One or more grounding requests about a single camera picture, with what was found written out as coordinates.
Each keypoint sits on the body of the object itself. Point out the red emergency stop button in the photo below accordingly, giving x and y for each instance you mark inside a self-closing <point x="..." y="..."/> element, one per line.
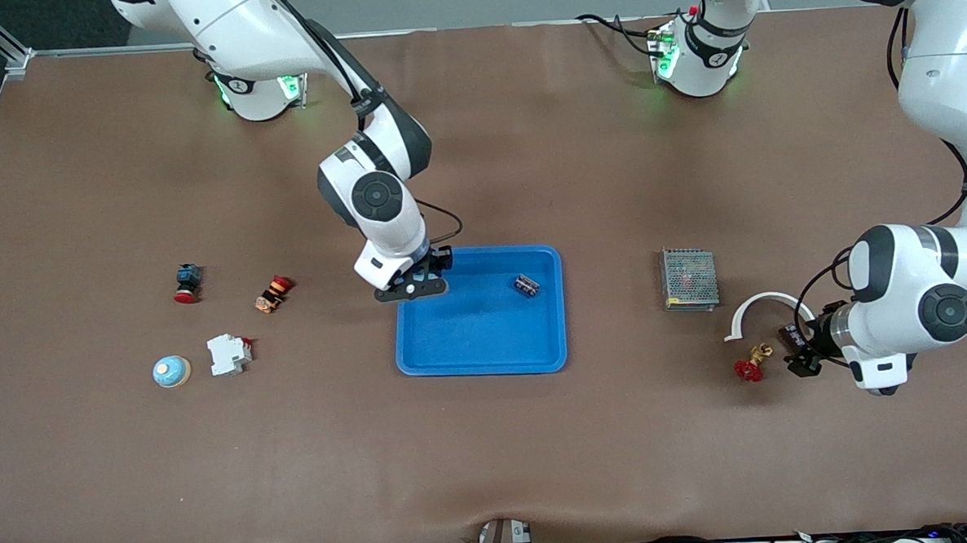
<point x="187" y="278"/>

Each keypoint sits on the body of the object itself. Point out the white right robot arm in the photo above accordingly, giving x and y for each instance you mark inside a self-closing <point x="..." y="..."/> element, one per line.
<point x="384" y="227"/>

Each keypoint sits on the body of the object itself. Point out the white semicircular bracket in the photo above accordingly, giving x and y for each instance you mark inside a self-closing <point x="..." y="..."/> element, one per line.
<point x="766" y="297"/>

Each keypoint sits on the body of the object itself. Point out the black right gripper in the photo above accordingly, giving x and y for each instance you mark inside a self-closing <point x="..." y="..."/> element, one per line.
<point x="440" y="261"/>

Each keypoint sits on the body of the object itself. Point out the large dark electrolytic capacitor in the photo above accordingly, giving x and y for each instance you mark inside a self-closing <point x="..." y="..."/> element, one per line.
<point x="792" y="338"/>

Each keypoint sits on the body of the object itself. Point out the white circuit breaker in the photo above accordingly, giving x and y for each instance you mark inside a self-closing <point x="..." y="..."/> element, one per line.
<point x="226" y="354"/>

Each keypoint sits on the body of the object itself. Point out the light blue desk bell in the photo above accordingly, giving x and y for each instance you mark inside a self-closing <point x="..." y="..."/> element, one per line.
<point x="171" y="372"/>

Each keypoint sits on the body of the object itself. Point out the brass valve red handwheel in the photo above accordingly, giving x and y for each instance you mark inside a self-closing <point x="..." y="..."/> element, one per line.
<point x="747" y="369"/>

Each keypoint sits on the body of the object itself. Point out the orange red selector switch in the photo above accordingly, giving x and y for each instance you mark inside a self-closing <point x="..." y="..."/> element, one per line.
<point x="271" y="297"/>

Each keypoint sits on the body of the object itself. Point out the metal mesh power supply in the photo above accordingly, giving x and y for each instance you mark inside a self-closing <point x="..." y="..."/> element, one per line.
<point x="688" y="279"/>

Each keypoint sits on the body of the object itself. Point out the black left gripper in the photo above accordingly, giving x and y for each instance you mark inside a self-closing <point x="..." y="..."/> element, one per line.
<point x="814" y="339"/>

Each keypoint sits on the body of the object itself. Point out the blue plastic tray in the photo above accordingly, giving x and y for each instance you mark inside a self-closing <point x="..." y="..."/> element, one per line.
<point x="486" y="337"/>

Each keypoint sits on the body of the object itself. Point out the small dark terminal block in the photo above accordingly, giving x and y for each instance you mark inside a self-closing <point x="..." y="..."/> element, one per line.
<point x="526" y="286"/>

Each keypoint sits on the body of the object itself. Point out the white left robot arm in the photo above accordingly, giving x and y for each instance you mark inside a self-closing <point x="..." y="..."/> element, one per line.
<point x="901" y="302"/>

